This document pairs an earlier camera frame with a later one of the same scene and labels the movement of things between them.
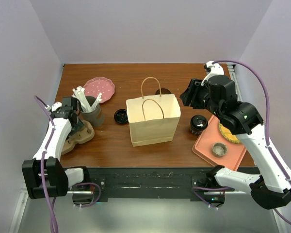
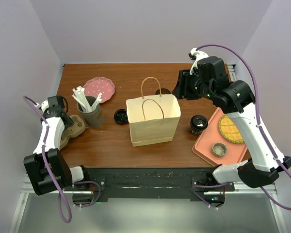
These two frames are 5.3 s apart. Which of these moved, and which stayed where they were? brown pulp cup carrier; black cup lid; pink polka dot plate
Moved: brown pulp cup carrier
Stayed: pink polka dot plate; black cup lid
